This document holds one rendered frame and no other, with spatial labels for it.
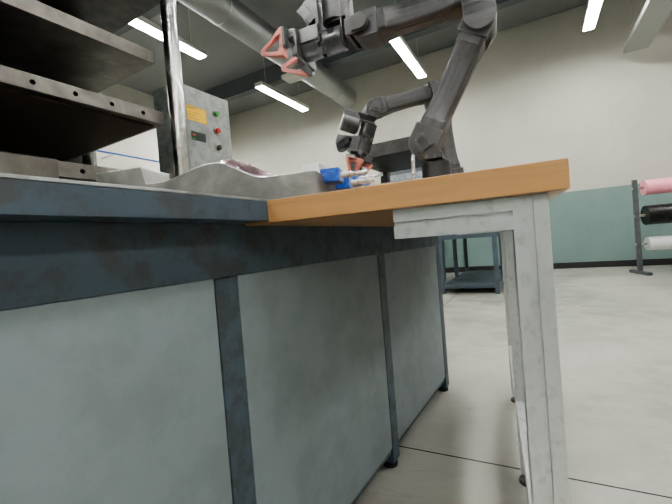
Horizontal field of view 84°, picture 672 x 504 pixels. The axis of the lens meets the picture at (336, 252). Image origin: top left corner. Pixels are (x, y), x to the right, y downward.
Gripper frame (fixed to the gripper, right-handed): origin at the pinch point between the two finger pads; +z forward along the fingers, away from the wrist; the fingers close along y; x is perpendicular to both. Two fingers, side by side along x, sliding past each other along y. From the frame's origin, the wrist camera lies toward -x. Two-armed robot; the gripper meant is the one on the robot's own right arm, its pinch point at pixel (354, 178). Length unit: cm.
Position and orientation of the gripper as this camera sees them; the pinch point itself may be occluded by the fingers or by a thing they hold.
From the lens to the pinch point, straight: 136.7
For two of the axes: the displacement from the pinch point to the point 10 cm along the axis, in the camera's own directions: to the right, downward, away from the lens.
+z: -2.6, 9.6, 1.0
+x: 8.3, 2.7, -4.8
